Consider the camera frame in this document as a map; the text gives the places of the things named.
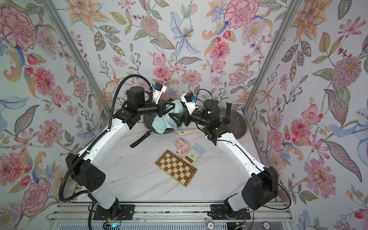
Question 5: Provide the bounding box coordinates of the brown frying pan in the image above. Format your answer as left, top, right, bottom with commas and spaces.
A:
177, 108, 248, 138

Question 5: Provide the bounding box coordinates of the aluminium corner frame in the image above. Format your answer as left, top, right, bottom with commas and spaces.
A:
40, 0, 110, 113
243, 0, 302, 116

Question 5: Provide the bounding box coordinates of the glass pot lid black handle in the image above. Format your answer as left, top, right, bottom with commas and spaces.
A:
220, 103, 247, 139

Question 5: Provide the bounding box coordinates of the wooden chessboard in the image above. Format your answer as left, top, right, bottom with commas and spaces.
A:
155, 150, 197, 187

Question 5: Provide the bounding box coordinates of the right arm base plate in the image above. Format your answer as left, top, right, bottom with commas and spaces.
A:
207, 204, 251, 220

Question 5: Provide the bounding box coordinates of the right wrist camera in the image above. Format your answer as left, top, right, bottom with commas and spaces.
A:
181, 92, 197, 115

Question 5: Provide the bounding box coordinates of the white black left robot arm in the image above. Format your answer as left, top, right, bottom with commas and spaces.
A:
59, 83, 170, 210

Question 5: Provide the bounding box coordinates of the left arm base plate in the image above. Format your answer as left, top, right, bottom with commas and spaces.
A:
93, 204, 135, 221

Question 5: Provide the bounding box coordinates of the yellow blue calculator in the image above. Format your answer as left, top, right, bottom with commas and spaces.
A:
183, 143, 206, 165

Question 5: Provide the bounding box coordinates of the light green cloth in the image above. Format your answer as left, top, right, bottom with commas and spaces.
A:
152, 100, 185, 134

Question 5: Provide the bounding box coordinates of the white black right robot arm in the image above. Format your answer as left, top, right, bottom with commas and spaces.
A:
170, 94, 278, 214

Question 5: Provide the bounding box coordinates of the pink small box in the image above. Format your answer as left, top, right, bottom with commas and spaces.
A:
175, 138, 189, 155

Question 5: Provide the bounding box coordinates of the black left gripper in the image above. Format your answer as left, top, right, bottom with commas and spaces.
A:
136, 100, 175, 117

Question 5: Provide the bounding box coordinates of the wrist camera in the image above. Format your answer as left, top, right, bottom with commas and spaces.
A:
152, 83, 167, 104
181, 92, 197, 115

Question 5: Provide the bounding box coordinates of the aluminium corner frame left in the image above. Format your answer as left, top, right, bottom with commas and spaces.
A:
40, 0, 110, 113

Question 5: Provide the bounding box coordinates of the black frying pan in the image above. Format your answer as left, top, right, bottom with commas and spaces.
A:
129, 110, 179, 149

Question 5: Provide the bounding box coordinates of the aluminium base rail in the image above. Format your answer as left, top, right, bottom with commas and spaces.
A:
46, 202, 296, 230

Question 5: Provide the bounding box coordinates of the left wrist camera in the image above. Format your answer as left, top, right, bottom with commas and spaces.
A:
152, 83, 167, 104

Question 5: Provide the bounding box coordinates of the aluminium corner frame right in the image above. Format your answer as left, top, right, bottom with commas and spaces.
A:
243, 0, 302, 116

